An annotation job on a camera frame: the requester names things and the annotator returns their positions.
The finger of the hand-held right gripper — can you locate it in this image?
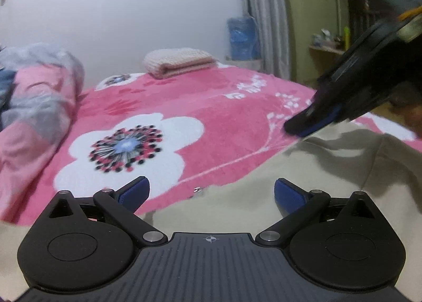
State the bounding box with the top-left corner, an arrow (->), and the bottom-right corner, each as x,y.
301,108 -> 343,138
284,101 -> 330,135

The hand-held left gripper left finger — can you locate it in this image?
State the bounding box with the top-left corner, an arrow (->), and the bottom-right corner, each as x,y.
49,176 -> 165,246

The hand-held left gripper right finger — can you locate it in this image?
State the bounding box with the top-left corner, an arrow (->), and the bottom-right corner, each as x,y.
256,178 -> 375,246

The beige zip jacket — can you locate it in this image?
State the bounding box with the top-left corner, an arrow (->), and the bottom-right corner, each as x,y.
0,124 -> 422,302

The wooden shelf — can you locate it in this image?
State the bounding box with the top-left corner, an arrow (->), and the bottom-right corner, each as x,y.
309,28 -> 351,56

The dark radiator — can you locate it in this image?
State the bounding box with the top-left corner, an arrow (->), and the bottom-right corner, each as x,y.
349,0 -> 380,36

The small white cabinet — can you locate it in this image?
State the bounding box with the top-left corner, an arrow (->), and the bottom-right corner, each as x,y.
224,56 -> 265,72

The pink floral blanket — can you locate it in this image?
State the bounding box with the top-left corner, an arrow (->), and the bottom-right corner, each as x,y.
0,61 -> 422,225

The blue wrapped water jug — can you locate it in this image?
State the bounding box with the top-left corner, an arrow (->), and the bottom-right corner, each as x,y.
227,16 -> 262,61

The grey curtain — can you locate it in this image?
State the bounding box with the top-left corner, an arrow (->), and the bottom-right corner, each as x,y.
242,0 -> 291,81

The pink grey floral quilt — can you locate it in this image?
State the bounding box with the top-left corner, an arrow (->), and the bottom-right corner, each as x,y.
0,42 -> 87,221

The folded pink checkered towel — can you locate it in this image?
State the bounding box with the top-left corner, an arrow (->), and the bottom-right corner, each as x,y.
144,48 -> 217,79

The blue denim garment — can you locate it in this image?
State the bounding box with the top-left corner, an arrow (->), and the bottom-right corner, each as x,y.
0,70 -> 18,109

